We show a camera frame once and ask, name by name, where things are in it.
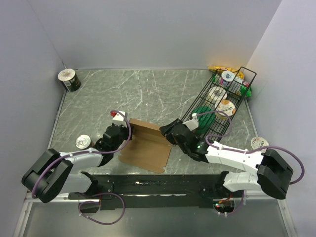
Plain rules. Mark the white yogurt cup on table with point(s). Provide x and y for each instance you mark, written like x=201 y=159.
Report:
x=258 y=142

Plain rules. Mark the aluminium frame rail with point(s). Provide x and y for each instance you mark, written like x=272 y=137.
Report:
x=257 y=217

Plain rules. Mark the black wire basket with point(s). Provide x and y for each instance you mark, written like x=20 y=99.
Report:
x=219 y=127

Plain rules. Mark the green black chips can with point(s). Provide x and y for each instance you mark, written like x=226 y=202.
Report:
x=69 y=80

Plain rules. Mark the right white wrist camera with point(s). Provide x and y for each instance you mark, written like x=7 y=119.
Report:
x=193 y=123

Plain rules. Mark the Chobani yogurt cup in basket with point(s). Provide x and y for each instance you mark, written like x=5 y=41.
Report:
x=225 y=106

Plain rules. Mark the green snack bag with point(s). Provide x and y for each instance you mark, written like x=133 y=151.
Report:
x=245 y=91

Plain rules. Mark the tin can brown label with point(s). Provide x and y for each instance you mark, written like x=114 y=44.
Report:
x=83 y=142

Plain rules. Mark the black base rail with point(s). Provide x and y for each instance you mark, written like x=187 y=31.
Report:
x=151 y=191

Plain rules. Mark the blue white yogurt cup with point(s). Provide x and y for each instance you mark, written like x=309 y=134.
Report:
x=226 y=78

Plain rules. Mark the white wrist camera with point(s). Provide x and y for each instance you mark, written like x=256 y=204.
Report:
x=193 y=123
x=118 y=119

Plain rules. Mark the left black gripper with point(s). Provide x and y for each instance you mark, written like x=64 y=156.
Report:
x=126 y=130

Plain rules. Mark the red white package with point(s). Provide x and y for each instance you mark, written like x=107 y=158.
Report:
x=244 y=84

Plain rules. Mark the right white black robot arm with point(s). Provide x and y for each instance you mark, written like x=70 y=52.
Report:
x=265 y=170

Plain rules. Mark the yellow snack bag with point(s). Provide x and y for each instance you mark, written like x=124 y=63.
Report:
x=222 y=68

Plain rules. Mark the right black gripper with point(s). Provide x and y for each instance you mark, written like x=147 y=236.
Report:
x=165 y=130

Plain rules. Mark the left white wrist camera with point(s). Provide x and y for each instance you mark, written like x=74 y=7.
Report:
x=118 y=119

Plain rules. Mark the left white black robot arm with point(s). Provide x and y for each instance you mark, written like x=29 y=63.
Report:
x=57 y=173

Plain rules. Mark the brown cardboard box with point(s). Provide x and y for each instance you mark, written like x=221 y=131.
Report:
x=148 y=149

